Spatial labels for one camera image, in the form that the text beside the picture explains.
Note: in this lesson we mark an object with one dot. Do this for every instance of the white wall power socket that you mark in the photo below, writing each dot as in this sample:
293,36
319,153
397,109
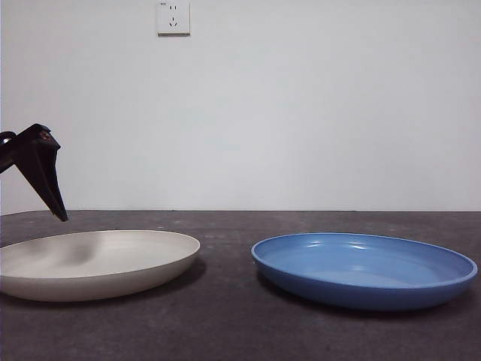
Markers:
173,19

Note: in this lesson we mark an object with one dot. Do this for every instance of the blue round plate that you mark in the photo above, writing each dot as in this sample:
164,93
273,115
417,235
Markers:
357,270

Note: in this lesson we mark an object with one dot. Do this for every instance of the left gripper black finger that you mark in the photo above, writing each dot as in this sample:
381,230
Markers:
43,165

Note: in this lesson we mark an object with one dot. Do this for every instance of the white round plate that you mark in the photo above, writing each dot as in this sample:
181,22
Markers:
112,267

